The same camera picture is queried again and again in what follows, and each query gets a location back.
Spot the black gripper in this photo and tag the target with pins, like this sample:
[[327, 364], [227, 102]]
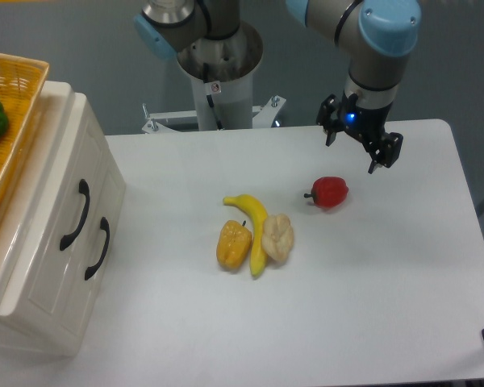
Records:
[[364, 114]]

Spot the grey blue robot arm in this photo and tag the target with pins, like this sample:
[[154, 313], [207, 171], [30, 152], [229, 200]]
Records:
[[378, 36]]

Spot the bottom white drawer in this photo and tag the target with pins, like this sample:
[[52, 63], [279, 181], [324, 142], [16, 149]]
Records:
[[59, 290]]

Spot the white drawer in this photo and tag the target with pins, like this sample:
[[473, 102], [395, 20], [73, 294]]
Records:
[[82, 150], [59, 290]]

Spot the white drawer cabinet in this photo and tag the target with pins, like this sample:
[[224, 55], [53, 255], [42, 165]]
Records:
[[21, 330]]

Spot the top white drawer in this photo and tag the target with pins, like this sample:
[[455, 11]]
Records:
[[82, 150]]

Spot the red bell pepper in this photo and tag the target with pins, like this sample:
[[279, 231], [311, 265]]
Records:
[[328, 192]]

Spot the yellow banana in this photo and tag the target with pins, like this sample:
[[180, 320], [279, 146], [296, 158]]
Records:
[[255, 210]]

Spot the yellow bell pepper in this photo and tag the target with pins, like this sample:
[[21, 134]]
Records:
[[233, 245]]

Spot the yellow woven basket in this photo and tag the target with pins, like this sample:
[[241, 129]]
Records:
[[21, 82]]

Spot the black bottom drawer handle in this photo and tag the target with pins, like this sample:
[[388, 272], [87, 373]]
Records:
[[101, 251]]

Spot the black drawer handle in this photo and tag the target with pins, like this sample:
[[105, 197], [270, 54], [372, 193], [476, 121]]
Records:
[[101, 251], [69, 238]]

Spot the black top drawer handle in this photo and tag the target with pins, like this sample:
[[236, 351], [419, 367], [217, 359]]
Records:
[[69, 238]]

